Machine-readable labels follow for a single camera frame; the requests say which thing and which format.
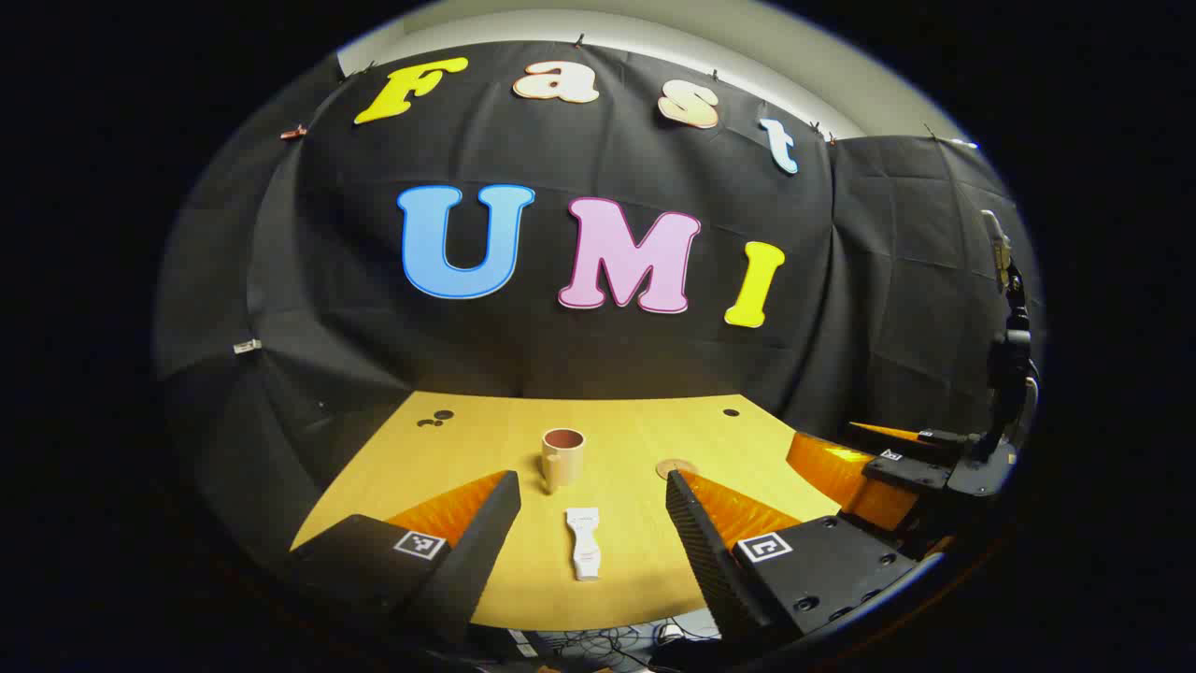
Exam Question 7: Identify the wooden desktop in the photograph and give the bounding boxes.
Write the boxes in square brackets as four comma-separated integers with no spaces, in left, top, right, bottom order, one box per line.
[290,391,847,632]

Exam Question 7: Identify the beige cup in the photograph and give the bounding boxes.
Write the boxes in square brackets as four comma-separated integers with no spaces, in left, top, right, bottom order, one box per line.
[542,428,586,494]

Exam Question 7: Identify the white toothpaste tube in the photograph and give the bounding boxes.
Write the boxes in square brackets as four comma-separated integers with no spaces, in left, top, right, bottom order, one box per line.
[564,508,602,581]

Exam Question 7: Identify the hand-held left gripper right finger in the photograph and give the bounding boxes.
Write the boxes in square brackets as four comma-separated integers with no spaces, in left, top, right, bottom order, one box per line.
[665,470,921,655]

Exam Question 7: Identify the tangled black cables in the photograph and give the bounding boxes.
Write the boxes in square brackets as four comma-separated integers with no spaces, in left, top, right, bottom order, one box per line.
[523,624,722,670]

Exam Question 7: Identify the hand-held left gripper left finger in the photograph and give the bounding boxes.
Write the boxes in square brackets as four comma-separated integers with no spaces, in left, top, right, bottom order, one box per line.
[285,470,522,646]

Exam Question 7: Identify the black backdrop cloth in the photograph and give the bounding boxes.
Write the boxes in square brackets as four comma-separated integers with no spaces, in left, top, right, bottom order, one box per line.
[154,39,1043,562]

